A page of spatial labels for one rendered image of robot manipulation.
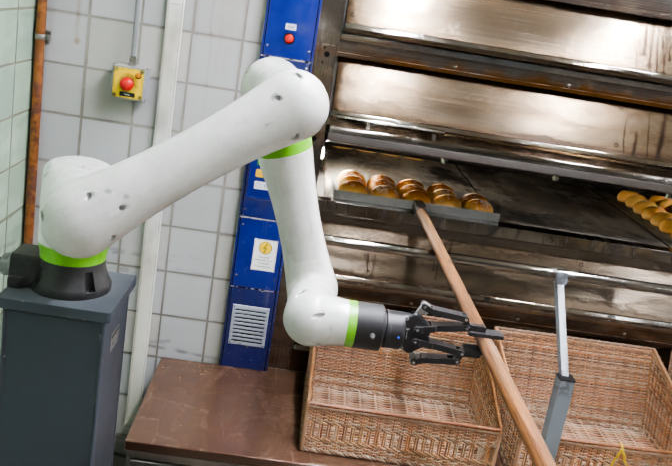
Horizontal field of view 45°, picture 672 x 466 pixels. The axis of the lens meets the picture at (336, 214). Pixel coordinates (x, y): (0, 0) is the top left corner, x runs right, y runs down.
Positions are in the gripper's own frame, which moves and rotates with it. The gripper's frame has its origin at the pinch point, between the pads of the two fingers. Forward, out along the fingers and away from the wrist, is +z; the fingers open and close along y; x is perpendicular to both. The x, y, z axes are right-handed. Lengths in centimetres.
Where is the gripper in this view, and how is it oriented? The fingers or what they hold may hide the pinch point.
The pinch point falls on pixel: (483, 341)
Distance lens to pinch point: 166.6
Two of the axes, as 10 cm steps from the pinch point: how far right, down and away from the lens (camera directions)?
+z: 9.9, 1.5, 0.8
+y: -1.6, 9.5, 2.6
